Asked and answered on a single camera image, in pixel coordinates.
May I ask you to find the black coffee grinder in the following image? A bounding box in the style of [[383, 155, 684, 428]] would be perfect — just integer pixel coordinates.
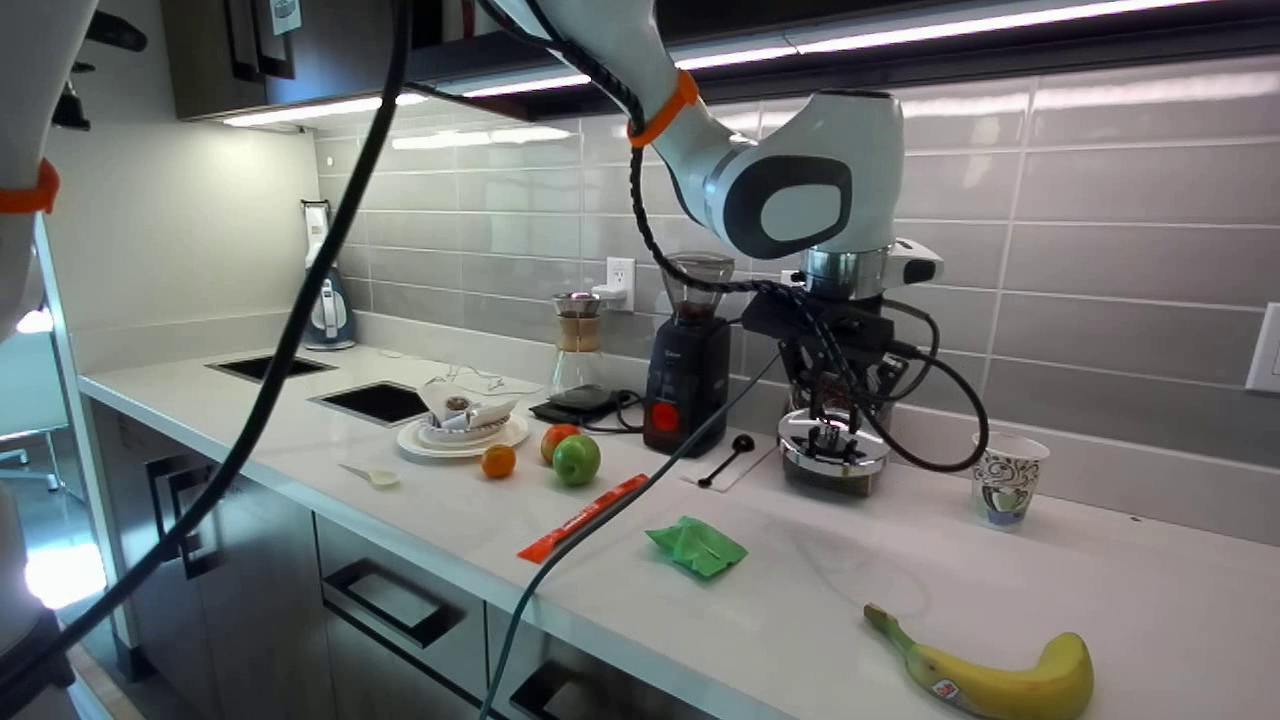
[[640, 253, 752, 459]]

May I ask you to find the long dark cable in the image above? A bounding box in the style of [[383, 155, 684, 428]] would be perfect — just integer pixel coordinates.
[[478, 350, 791, 720]]

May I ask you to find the black coiled cable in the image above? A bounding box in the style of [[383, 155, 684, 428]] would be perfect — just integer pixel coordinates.
[[596, 389, 658, 437]]

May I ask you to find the green apple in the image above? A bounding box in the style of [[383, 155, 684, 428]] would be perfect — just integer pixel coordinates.
[[549, 428, 604, 492]]

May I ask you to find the dark upper cabinet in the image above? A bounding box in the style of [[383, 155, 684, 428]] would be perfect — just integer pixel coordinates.
[[155, 0, 1280, 128]]

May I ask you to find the paper cup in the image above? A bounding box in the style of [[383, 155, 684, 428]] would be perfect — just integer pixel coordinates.
[[977, 432, 1056, 527]]

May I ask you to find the white wall outlet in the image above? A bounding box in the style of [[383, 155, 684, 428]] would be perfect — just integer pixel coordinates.
[[600, 253, 640, 318]]

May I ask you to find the orange cable strap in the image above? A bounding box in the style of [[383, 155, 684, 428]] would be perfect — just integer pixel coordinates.
[[628, 71, 703, 153], [0, 155, 64, 218]]

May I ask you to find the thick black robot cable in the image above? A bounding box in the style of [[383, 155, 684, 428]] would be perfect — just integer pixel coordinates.
[[0, 0, 416, 720]]

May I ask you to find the white plate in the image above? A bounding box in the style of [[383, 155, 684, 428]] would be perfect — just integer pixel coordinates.
[[394, 409, 534, 466]]

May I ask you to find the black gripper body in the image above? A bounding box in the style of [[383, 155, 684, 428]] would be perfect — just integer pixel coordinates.
[[741, 279, 902, 391]]

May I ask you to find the green cloth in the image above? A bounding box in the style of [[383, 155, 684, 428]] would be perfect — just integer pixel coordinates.
[[643, 516, 752, 585]]

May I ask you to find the patterned bowl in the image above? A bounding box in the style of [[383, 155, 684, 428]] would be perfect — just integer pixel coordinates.
[[411, 395, 516, 453]]

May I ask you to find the red orange fruit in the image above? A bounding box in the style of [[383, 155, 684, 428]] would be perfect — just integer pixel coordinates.
[[535, 422, 584, 469]]

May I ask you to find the red strip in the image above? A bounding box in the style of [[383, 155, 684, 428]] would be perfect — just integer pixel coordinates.
[[516, 472, 653, 570]]

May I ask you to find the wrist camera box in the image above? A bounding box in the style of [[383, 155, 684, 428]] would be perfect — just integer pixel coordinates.
[[883, 238, 943, 290]]

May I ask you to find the yellow banana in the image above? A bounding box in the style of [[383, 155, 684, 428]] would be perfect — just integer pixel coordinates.
[[862, 600, 1096, 720]]

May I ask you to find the small orange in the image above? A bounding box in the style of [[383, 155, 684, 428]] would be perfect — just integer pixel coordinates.
[[478, 439, 520, 486]]

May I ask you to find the black drawer handle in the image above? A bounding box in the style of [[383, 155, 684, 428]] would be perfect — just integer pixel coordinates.
[[143, 453, 223, 580], [321, 556, 467, 653]]

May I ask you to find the electric kettle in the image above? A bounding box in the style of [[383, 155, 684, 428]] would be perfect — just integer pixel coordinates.
[[298, 198, 362, 352]]

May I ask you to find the black coffee scale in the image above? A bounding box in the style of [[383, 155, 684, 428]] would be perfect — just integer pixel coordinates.
[[527, 380, 650, 432]]

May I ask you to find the white spoon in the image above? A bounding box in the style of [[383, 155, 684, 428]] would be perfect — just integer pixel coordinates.
[[338, 458, 406, 492]]

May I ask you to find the black spoon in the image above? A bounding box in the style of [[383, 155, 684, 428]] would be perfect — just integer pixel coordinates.
[[698, 432, 759, 492]]

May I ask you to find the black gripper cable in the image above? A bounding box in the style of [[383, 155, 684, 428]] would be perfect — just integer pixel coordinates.
[[625, 144, 992, 482]]

